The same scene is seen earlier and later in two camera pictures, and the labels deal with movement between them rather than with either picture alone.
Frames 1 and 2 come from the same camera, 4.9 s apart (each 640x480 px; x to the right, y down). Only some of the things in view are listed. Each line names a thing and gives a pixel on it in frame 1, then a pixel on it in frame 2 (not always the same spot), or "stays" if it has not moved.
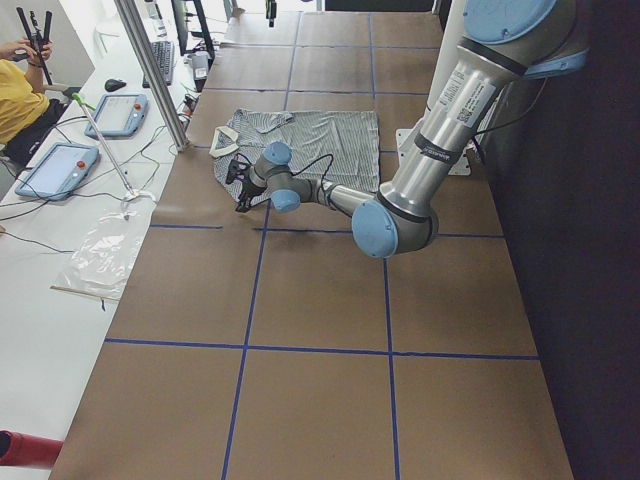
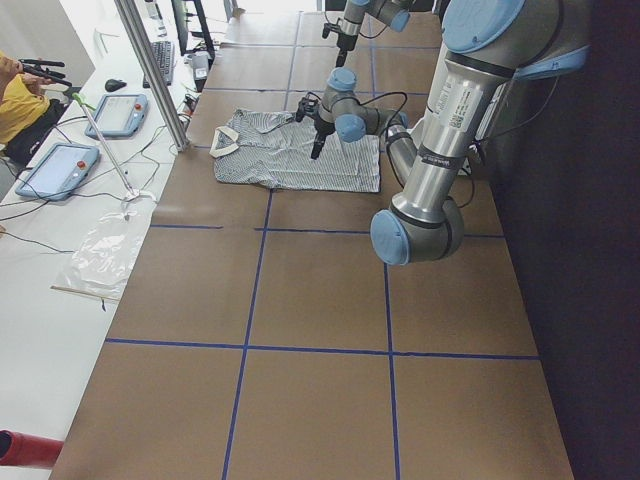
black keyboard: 164,53 stays
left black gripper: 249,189 to 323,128
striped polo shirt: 337,147 stays
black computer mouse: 112,85 stays
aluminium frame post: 152,70 stays
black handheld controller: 39,38 to 40,69
